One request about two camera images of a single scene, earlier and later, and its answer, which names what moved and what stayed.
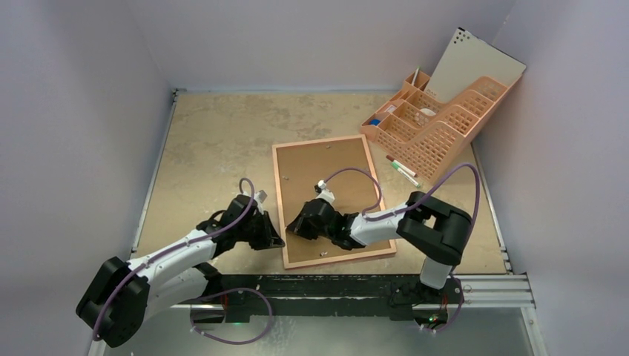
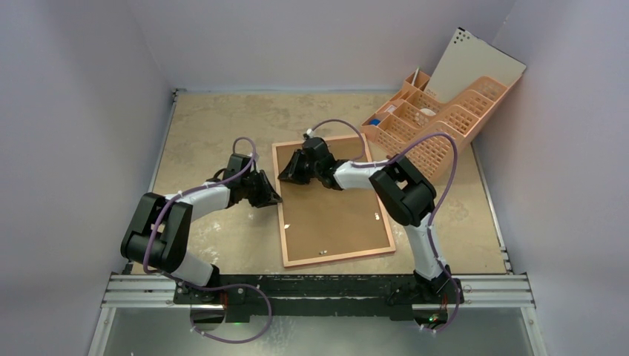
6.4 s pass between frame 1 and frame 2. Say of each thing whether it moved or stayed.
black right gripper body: moved
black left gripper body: moved
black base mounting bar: stayed
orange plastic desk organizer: stayed
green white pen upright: stayed
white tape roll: stayed
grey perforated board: stayed
